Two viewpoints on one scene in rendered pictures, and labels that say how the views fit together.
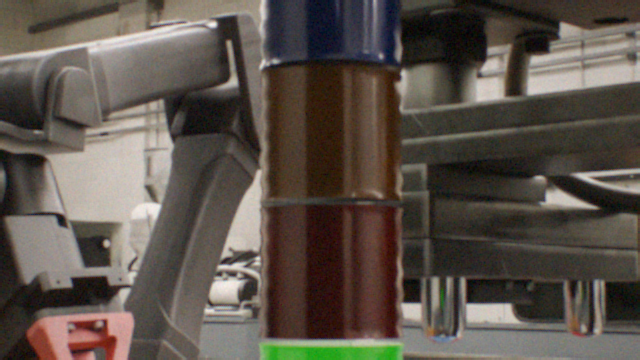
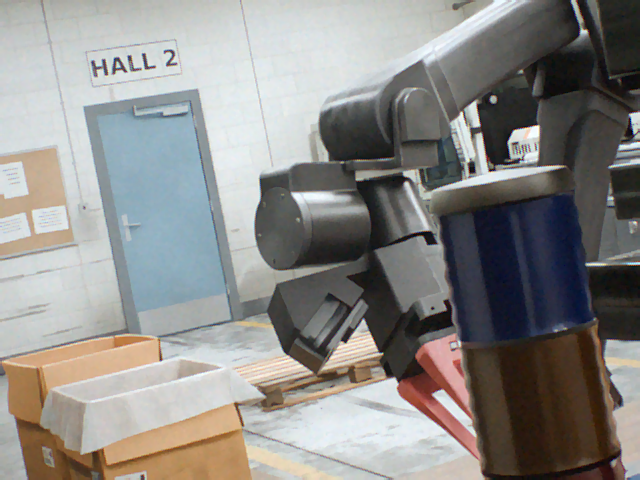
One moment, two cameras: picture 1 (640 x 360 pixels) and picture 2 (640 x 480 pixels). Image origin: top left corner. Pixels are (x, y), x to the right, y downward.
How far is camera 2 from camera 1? 0.14 m
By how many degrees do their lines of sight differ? 23
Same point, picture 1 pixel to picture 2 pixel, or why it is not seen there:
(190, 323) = not seen: hidden behind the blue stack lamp
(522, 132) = not seen: outside the picture
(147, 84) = (492, 70)
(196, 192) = (567, 156)
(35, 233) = (405, 259)
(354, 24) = (528, 300)
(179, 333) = not seen: hidden behind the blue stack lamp
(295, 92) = (484, 373)
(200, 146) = (564, 106)
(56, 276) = (429, 303)
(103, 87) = (446, 92)
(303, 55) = (484, 337)
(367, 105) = (556, 377)
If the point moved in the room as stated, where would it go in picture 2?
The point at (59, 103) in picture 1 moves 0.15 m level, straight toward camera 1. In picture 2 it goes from (403, 128) to (379, 127)
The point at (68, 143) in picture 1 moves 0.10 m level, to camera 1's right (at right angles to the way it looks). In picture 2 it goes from (421, 162) to (562, 135)
